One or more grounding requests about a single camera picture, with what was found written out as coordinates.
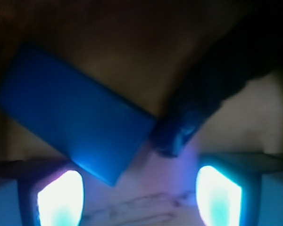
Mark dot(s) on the brown paper bag bin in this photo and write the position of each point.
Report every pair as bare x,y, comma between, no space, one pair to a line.
140,49

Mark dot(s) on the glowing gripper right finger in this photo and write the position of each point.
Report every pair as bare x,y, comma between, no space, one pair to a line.
240,189

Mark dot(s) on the blue rectangular block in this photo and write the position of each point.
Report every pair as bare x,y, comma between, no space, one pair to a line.
97,129

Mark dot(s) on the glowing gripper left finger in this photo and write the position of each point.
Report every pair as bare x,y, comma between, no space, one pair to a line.
40,193

